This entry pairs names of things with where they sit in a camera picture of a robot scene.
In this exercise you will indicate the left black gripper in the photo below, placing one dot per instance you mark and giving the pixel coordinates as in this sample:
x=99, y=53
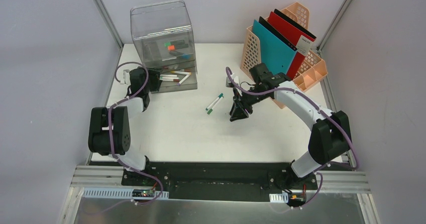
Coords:
x=152, y=80

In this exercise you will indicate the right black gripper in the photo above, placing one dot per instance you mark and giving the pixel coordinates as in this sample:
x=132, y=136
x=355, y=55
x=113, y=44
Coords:
x=238, y=111

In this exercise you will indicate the yellow cap marker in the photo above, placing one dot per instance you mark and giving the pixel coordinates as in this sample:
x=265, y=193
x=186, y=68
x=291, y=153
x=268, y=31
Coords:
x=181, y=72

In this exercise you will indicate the teal cap marker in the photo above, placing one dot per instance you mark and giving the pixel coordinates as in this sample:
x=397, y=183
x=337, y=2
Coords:
x=214, y=101

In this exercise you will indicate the purple cap marker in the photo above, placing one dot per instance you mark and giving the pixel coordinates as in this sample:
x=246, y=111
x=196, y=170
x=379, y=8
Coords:
x=183, y=79

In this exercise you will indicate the orange cap black highlighter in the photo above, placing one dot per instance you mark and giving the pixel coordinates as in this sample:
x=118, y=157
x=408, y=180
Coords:
x=177, y=47

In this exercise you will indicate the green cap black highlighter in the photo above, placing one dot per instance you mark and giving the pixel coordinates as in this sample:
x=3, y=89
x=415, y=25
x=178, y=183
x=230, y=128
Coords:
x=175, y=42

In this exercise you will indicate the blue cap black highlighter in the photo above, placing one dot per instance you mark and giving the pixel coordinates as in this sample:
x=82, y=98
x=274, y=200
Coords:
x=180, y=55

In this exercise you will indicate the clear grey drawer organizer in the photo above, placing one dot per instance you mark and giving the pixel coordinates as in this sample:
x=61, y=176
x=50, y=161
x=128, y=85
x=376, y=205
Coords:
x=154, y=24

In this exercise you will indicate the teal folder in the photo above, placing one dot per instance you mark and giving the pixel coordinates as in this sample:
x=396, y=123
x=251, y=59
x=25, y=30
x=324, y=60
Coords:
x=277, y=53

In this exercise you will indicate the red folder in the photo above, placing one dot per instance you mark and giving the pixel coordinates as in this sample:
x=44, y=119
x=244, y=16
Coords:
x=296, y=34

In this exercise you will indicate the dark red cap marker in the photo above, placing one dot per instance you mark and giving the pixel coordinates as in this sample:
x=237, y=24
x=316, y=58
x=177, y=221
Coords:
x=170, y=80

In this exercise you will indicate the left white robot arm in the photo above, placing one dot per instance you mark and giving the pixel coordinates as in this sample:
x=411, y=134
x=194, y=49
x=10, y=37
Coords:
x=109, y=128

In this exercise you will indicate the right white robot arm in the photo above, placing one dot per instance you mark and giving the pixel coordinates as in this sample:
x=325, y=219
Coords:
x=329, y=130

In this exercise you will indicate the peach plastic file rack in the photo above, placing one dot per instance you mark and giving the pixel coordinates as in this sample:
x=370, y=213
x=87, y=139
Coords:
x=312, y=70

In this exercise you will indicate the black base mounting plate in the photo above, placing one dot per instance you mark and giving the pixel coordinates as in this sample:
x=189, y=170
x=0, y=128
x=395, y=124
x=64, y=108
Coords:
x=249, y=182

